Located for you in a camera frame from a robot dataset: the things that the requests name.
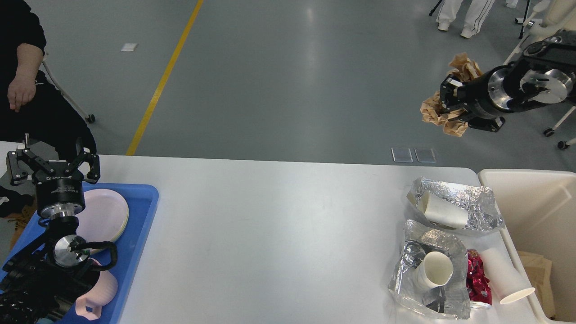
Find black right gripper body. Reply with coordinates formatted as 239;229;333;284
457;74;507;122

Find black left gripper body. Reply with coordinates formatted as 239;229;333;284
35;174;85;219

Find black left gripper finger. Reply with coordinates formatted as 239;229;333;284
6;134;50;186
67;137;101;184

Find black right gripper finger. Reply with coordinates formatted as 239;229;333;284
459;115;505;133
439;74;464;113

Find brown paper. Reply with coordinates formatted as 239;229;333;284
420;53;483;137

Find pink plate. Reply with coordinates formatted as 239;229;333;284
76;189;127;242

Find pink ribbed mug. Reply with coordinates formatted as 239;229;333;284
75;270;118;320

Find white paper cup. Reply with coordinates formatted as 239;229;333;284
416;191;468;229
412;252;454;290
479;248;535;304

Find clear plastic wrap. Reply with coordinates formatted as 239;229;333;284
388;220;471;320

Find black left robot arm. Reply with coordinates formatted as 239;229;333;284
1;135;118;324

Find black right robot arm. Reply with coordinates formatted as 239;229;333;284
440;30;576;132

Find seated person's hand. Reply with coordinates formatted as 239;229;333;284
7;75;36;113

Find yellow plate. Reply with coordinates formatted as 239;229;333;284
109;203;130;242

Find blue plastic tray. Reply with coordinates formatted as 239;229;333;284
0;182;160;324

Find person in black clothes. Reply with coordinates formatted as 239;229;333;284
0;0;97;161

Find chair leg with caster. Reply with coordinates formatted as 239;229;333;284
41;52;96;124

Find metal floor plates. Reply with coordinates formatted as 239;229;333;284
391;146;437;163

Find person in white trousers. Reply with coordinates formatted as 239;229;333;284
436;0;495;39

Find crumpled aluminium foil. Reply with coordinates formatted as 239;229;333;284
406;178;505;236

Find beige plastic bin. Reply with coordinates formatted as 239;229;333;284
478;169;576;324

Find white paper cup in foil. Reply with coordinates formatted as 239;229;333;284
416;191;468;229

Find white office chair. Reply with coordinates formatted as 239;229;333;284
504;0;576;150

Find crushed red wrapper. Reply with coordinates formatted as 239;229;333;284
466;249;492;308

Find white paper cup lying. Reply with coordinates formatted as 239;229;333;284
479;248;535;304

